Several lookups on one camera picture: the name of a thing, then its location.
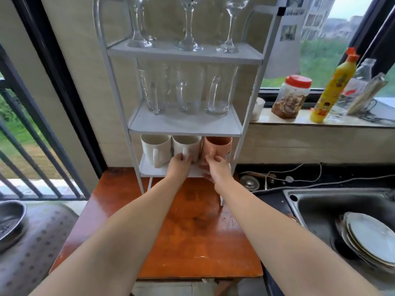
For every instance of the person's right hand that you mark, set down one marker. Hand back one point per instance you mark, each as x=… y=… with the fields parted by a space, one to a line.
x=219 y=171

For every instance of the person's left hand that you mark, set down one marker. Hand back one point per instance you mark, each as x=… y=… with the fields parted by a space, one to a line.
x=177 y=169

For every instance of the person's right thumb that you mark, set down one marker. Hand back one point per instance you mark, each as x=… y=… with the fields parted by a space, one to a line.
x=212 y=157

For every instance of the person's left fingers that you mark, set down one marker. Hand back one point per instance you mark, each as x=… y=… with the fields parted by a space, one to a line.
x=185 y=157

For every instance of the white ceramic mug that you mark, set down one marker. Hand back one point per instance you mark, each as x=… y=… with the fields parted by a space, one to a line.
x=154 y=147
x=185 y=144

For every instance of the pink ceramic mug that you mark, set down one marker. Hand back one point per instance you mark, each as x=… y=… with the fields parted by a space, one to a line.
x=217 y=145

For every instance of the person's right forearm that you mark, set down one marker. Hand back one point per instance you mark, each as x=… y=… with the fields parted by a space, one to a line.
x=277 y=240

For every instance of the person's left forearm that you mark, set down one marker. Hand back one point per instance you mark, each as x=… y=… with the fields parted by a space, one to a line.
x=123 y=231

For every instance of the white metal shelf rack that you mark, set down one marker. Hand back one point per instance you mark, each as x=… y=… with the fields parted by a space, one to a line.
x=185 y=123

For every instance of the round metal sink plug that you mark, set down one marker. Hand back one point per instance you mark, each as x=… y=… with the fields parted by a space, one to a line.
x=249 y=182

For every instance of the clear glass mug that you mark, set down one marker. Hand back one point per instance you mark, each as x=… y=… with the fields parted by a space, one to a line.
x=189 y=92
x=156 y=89
x=220 y=92

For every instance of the small white cup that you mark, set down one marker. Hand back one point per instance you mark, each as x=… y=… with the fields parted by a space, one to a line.
x=258 y=108

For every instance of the plastic jar with red lid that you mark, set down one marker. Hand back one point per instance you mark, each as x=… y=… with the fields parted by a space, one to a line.
x=291 y=98

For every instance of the steel kitchen sink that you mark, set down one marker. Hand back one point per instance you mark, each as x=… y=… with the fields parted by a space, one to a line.
x=314 y=209

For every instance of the clear wine glass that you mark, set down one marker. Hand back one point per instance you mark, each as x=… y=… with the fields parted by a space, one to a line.
x=230 y=43
x=189 y=40
x=147 y=30
x=137 y=33

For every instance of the yellow dish soap bottle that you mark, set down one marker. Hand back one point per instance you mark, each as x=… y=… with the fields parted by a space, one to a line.
x=331 y=89

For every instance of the black metal railing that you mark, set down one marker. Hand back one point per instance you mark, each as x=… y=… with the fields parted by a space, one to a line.
x=37 y=144

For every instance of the grey rimmed plate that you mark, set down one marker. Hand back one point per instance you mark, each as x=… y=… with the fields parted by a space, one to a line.
x=347 y=243

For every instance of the packet of wooden chopsticks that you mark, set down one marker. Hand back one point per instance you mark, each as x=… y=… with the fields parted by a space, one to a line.
x=367 y=94

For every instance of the clear plastic bottle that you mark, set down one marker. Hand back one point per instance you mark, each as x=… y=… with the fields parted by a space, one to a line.
x=361 y=77

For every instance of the white plate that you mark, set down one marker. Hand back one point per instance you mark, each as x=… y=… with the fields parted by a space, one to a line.
x=370 y=237

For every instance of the grey dotted mat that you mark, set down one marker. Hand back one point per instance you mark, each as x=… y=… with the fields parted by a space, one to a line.
x=34 y=255

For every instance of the metal bowl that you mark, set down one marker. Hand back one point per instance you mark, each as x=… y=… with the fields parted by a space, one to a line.
x=10 y=220

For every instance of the black window frame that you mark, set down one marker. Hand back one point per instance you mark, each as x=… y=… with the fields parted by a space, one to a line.
x=367 y=30

